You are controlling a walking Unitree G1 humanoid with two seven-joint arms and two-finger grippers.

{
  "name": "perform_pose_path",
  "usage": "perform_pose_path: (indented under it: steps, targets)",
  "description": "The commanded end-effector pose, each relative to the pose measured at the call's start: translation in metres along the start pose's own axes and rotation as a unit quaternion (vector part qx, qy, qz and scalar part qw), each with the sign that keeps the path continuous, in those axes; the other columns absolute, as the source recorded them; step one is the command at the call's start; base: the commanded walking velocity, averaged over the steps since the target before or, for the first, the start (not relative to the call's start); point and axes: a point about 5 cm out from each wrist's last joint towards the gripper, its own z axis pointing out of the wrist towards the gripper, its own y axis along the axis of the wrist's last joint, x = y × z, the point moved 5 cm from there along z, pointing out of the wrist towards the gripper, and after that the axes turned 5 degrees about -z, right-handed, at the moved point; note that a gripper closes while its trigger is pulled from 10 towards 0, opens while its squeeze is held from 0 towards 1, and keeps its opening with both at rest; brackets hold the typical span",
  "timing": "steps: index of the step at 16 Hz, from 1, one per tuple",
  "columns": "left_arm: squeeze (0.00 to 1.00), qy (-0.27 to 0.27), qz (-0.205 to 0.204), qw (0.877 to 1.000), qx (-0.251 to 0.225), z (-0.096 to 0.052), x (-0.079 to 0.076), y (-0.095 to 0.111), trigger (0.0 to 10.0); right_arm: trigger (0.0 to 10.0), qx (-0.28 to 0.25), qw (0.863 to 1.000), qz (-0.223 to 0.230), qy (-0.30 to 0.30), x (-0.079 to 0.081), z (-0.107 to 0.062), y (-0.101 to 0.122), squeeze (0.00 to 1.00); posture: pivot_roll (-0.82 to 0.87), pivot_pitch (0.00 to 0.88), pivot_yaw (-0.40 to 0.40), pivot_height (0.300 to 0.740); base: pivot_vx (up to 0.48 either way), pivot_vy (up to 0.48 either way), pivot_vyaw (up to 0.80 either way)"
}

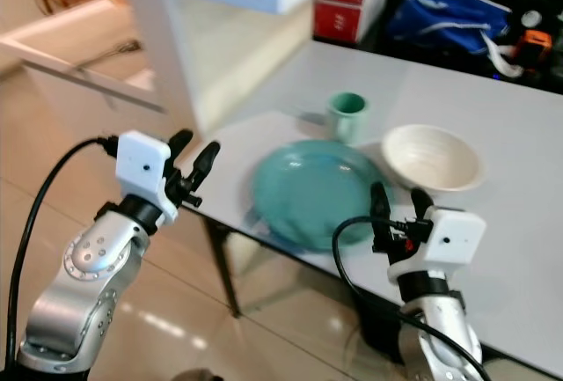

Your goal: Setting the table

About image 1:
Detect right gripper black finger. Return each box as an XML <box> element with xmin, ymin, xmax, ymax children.
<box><xmin>369</xmin><ymin>180</ymin><xmax>394</xmax><ymax>236</ymax></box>
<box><xmin>409</xmin><ymin>187</ymin><xmax>436</xmax><ymax>224</ymax></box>

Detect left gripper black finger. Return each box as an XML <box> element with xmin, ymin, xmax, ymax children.
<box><xmin>187</xmin><ymin>140</ymin><xmax>222</xmax><ymax>192</ymax></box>
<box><xmin>168</xmin><ymin>128</ymin><xmax>195</xmax><ymax>171</ymax></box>

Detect white ribbed bowl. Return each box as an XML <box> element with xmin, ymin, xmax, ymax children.
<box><xmin>380</xmin><ymin>123</ymin><xmax>486</xmax><ymax>194</ymax></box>

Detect teal round plate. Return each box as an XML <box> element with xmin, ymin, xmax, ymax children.
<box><xmin>250</xmin><ymin>140</ymin><xmax>393</xmax><ymax>253</ymax></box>

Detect black bin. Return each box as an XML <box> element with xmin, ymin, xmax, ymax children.
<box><xmin>350</xmin><ymin>286</ymin><xmax>407</xmax><ymax>366</ymax></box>

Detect black table leg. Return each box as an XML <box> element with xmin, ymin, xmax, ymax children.
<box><xmin>201</xmin><ymin>216</ymin><xmax>244</xmax><ymax>319</ymax></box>

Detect teal cup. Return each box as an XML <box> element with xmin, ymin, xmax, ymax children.
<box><xmin>325</xmin><ymin>91</ymin><xmax>369</xmax><ymax>145</ymax></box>

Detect white low cabinet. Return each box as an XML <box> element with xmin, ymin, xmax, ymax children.
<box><xmin>0</xmin><ymin>0</ymin><xmax>170</xmax><ymax>138</ymax></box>

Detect orange and black device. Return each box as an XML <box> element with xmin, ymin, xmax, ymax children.
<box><xmin>513</xmin><ymin>29</ymin><xmax>554</xmax><ymax>72</ymax></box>

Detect red and white box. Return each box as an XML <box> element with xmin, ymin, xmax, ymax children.
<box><xmin>311</xmin><ymin>0</ymin><xmax>372</xmax><ymax>46</ymax></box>

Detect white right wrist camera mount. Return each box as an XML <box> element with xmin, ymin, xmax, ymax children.
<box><xmin>399</xmin><ymin>207</ymin><xmax>487</xmax><ymax>280</ymax></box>

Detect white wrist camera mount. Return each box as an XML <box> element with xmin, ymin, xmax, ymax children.
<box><xmin>399</xmin><ymin>207</ymin><xmax>487</xmax><ymax>280</ymax></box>
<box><xmin>114</xmin><ymin>129</ymin><xmax>173</xmax><ymax>224</ymax></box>

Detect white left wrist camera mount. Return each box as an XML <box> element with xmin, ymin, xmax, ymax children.
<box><xmin>114</xmin><ymin>129</ymin><xmax>173</xmax><ymax>224</ymax></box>

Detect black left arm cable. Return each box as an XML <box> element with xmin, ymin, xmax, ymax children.
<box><xmin>5</xmin><ymin>136</ymin><xmax>121</xmax><ymax>366</ymax></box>

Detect blue bag with white straps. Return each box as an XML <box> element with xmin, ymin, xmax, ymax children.
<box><xmin>384</xmin><ymin>0</ymin><xmax>525</xmax><ymax>80</ymax></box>

